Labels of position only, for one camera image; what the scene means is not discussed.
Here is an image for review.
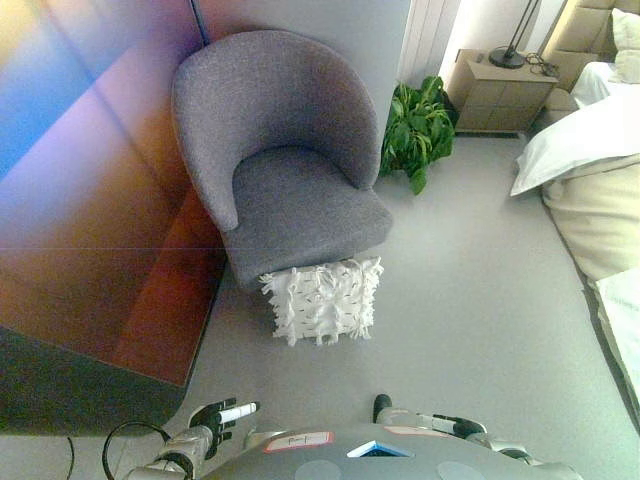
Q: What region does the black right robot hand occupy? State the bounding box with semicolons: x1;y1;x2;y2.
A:
372;394;487;439

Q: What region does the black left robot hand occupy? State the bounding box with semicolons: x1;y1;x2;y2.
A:
188;398;261;446

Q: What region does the white fringed pillow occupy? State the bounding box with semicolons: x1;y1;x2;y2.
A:
257;255;386;347

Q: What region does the cream bed pillow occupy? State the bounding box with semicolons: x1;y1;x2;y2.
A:
610;7;640;85

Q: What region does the grey robot torso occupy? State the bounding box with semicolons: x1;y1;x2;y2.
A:
202;424;556;480

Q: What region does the white folded sheet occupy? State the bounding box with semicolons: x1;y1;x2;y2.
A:
594;269;640;386

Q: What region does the grey fabric tub armchair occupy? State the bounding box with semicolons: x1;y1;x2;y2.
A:
171;29;395;290

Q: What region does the beige upholstered bed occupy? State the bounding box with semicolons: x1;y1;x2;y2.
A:
540;0;640;401

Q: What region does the green potted plant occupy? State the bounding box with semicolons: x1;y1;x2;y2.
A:
378;74;457;196

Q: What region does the white bed duvet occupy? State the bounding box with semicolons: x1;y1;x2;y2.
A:
509;60;640;198

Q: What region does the beige wooden nightstand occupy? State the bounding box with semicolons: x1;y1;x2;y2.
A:
446;48;560;135

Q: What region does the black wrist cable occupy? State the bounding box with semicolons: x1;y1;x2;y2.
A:
102;421;171;480

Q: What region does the black cable on nightstand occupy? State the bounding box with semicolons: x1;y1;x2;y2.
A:
523;52;559;78

